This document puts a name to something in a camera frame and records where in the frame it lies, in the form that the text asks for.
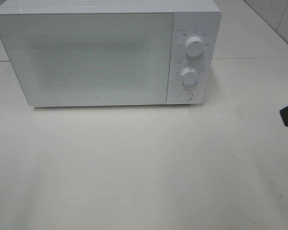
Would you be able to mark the white microwave door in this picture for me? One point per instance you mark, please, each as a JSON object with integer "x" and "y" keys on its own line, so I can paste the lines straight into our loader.
{"x": 89, "y": 59}

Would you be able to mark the round white door button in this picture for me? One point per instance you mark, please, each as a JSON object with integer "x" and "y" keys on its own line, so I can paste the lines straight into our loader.
{"x": 185, "y": 95}

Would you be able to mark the white microwave oven body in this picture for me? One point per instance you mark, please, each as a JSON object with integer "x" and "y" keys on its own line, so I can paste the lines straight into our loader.
{"x": 190, "y": 18}

